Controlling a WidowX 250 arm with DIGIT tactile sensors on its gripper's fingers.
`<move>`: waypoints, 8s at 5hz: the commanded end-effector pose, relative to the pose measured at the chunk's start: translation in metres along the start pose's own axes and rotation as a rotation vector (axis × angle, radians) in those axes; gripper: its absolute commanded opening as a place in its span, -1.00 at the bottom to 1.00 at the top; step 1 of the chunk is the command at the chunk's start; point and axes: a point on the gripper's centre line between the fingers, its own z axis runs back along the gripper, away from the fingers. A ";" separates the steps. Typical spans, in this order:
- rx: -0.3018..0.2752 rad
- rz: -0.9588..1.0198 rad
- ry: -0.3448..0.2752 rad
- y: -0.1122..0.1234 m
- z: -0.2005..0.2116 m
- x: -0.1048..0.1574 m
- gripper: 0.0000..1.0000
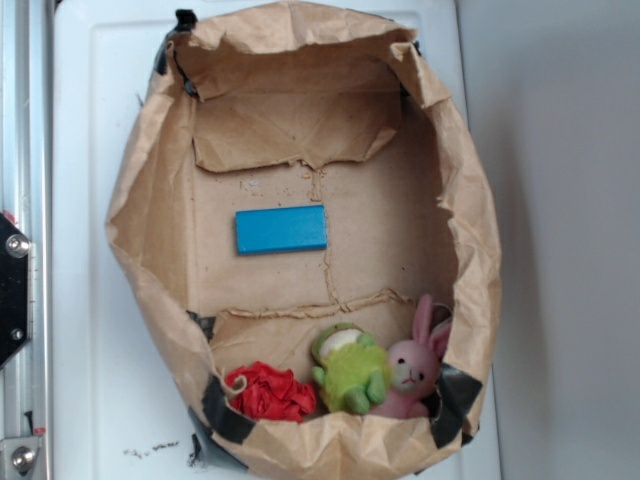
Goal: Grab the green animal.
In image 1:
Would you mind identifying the green plush frog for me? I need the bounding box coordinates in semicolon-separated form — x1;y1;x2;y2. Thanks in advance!
311;322;391;415

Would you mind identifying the blue wooden block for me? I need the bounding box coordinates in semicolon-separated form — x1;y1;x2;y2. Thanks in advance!
235;205;328;255

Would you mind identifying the brown paper bag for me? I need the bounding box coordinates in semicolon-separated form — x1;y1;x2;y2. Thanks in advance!
106;1;501;479

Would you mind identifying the pink plush bunny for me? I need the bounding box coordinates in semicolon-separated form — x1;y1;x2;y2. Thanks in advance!
371;294;453;419

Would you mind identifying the red crumpled paper ball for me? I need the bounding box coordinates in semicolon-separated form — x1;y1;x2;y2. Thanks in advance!
225;361;317;423

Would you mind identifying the black metal bracket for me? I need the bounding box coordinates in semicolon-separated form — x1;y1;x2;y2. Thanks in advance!
0;214;32;368

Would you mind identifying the aluminium frame rail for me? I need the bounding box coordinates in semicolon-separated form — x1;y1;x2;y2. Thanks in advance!
1;1;55;479

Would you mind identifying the silver corner bracket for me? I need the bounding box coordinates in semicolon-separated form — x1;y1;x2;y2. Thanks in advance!
0;436;46;480

